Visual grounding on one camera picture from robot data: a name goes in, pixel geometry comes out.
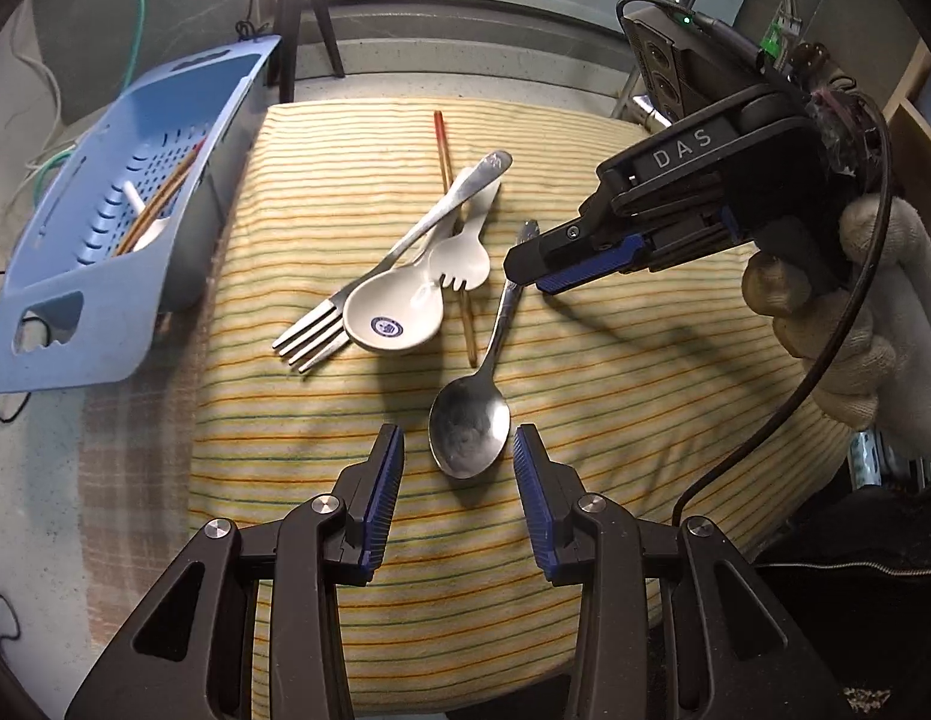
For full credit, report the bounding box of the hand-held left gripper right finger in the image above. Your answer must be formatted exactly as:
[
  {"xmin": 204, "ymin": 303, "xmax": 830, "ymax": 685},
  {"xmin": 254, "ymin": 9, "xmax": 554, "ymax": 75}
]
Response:
[{"xmin": 512, "ymin": 424, "xmax": 849, "ymax": 720}]

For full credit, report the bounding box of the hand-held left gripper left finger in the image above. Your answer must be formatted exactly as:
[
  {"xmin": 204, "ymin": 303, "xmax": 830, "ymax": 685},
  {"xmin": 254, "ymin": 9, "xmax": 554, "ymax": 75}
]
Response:
[{"xmin": 64, "ymin": 424, "xmax": 405, "ymax": 720}]

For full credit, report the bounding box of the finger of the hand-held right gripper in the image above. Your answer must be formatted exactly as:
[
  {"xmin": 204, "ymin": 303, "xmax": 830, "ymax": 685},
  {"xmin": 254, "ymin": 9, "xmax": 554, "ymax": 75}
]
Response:
[{"xmin": 503, "ymin": 217, "xmax": 650, "ymax": 293}]

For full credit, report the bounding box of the metal spoon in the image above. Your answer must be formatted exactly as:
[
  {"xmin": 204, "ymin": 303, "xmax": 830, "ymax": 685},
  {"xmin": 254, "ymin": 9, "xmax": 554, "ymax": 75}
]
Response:
[{"xmin": 428, "ymin": 220, "xmax": 542, "ymax": 479}]

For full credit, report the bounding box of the brown wooden chopstick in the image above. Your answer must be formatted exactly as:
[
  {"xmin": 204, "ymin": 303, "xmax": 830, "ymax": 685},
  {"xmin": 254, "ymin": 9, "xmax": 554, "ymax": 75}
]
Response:
[
  {"xmin": 116, "ymin": 144, "xmax": 204, "ymax": 256},
  {"xmin": 128, "ymin": 141, "xmax": 209, "ymax": 252},
  {"xmin": 433, "ymin": 111, "xmax": 479, "ymax": 368}
]

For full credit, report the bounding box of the white plastic spoon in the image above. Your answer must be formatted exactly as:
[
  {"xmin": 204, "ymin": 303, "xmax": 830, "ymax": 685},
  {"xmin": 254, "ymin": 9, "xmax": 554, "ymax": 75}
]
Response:
[{"xmin": 122, "ymin": 180, "xmax": 171, "ymax": 251}]

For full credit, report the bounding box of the blue plastic basket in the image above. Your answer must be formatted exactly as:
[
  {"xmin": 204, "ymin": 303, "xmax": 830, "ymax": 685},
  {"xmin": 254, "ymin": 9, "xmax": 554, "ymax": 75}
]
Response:
[{"xmin": 0, "ymin": 34, "xmax": 283, "ymax": 395}]

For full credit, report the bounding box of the person's right hand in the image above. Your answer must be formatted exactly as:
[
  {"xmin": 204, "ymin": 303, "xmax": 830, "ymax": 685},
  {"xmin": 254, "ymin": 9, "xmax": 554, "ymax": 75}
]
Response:
[{"xmin": 741, "ymin": 195, "xmax": 931, "ymax": 451}]

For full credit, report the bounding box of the white plastic spork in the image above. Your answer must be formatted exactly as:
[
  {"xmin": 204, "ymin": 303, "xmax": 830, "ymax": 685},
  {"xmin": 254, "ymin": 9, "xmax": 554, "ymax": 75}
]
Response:
[{"xmin": 428, "ymin": 178, "xmax": 504, "ymax": 292}]

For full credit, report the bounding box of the yellow striped cloth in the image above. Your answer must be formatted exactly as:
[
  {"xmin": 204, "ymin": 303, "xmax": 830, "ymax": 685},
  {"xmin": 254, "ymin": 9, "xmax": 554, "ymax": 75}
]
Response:
[{"xmin": 184, "ymin": 97, "xmax": 872, "ymax": 720}]

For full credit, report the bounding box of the wooden shelf unit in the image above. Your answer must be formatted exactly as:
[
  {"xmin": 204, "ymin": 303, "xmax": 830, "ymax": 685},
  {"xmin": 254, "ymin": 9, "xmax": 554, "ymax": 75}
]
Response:
[{"xmin": 881, "ymin": 37, "xmax": 931, "ymax": 166}]

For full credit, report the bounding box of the metal fork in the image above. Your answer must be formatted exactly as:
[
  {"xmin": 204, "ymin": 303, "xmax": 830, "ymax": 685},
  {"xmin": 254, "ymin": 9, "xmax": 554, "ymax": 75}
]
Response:
[{"xmin": 272, "ymin": 150, "xmax": 513, "ymax": 374}]

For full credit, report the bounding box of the white ceramic spoon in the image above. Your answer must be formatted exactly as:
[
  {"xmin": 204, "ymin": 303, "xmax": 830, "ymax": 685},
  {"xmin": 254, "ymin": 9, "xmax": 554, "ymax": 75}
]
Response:
[{"xmin": 343, "ymin": 240, "xmax": 446, "ymax": 356}]

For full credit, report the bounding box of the dark cloth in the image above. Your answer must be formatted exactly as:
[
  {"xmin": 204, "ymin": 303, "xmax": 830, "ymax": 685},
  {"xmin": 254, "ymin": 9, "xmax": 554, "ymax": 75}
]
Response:
[{"xmin": 756, "ymin": 493, "xmax": 931, "ymax": 720}]

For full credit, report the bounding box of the black tripod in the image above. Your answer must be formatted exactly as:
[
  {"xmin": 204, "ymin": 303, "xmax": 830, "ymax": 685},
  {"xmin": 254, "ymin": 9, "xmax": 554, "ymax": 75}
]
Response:
[{"xmin": 272, "ymin": 0, "xmax": 347, "ymax": 103}]

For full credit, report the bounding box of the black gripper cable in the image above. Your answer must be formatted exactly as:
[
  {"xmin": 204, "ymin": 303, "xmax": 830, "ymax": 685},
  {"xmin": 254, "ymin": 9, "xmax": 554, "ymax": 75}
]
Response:
[{"xmin": 671, "ymin": 109, "xmax": 894, "ymax": 526}]

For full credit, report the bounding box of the green hose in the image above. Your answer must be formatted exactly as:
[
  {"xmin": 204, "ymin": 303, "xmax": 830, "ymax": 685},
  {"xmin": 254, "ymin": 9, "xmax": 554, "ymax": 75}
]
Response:
[{"xmin": 23, "ymin": 0, "xmax": 149, "ymax": 192}]

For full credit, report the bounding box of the white cable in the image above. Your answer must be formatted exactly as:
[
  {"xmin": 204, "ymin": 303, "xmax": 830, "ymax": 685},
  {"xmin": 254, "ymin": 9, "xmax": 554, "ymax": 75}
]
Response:
[{"xmin": 7, "ymin": 11, "xmax": 71, "ymax": 170}]

